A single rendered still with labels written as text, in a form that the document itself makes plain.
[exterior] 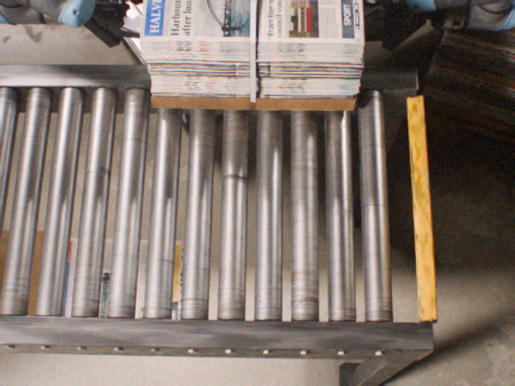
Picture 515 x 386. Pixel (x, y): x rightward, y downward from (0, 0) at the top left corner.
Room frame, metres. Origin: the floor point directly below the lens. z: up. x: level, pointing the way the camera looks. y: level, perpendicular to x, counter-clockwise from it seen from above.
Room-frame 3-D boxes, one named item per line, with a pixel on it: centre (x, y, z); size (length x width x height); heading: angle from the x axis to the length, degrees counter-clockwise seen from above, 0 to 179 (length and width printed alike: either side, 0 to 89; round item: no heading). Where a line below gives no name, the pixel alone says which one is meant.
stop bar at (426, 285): (0.43, -0.30, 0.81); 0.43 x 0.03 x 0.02; 178
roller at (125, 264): (0.47, 0.24, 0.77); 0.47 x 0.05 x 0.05; 178
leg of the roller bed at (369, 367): (0.20, -0.27, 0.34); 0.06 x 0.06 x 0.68; 88
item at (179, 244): (0.48, 0.40, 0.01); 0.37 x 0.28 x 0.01; 88
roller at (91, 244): (0.47, 0.30, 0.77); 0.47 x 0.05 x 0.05; 178
